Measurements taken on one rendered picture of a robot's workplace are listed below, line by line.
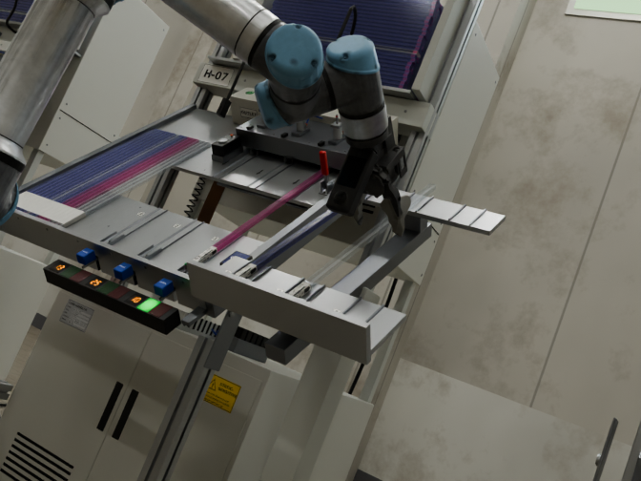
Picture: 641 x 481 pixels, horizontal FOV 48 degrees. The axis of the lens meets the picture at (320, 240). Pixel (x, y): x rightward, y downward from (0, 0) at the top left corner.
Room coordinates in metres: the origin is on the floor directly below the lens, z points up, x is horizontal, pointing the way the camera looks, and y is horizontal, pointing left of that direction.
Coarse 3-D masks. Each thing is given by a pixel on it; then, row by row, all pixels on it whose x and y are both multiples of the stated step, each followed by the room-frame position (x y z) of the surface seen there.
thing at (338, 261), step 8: (432, 184) 1.40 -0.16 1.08; (424, 192) 1.37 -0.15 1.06; (416, 200) 1.35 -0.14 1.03; (384, 224) 1.28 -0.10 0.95; (368, 232) 1.26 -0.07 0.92; (376, 232) 1.26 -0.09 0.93; (360, 240) 1.24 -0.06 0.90; (368, 240) 1.25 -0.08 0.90; (352, 248) 1.22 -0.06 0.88; (360, 248) 1.24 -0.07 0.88; (336, 256) 1.21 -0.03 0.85; (344, 256) 1.20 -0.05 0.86; (328, 264) 1.19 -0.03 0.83; (336, 264) 1.19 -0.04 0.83; (320, 272) 1.17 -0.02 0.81; (328, 272) 1.18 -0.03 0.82; (312, 280) 1.15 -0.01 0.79; (320, 280) 1.17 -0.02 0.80
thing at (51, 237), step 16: (16, 224) 1.65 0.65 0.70; (32, 224) 1.60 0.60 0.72; (48, 224) 1.57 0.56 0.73; (32, 240) 1.64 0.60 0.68; (48, 240) 1.60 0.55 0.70; (64, 240) 1.56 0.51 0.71; (80, 240) 1.52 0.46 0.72; (96, 240) 1.50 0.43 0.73; (64, 256) 1.60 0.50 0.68; (96, 256) 1.52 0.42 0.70; (112, 256) 1.48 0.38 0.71; (128, 256) 1.44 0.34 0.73; (112, 272) 1.51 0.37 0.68; (144, 272) 1.44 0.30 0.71; (160, 272) 1.40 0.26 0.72; (176, 272) 1.38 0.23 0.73; (144, 288) 1.47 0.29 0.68; (176, 288) 1.40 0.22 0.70; (192, 304) 1.40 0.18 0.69
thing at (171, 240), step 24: (96, 216) 1.63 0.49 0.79; (120, 216) 1.62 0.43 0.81; (144, 216) 1.61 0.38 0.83; (168, 216) 1.60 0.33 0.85; (120, 240) 1.53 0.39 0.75; (144, 240) 1.53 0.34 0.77; (168, 240) 1.52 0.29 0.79; (192, 240) 1.51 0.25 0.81; (216, 240) 1.50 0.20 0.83; (240, 240) 1.50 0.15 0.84; (168, 264) 1.45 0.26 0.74; (216, 264) 1.43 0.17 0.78
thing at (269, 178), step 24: (192, 120) 2.03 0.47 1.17; (216, 120) 2.02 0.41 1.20; (192, 168) 1.78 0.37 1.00; (216, 168) 1.77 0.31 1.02; (240, 168) 1.76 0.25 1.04; (264, 168) 1.75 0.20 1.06; (288, 168) 1.74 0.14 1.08; (312, 168) 1.73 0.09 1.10; (264, 192) 1.66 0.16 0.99; (312, 192) 1.64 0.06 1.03
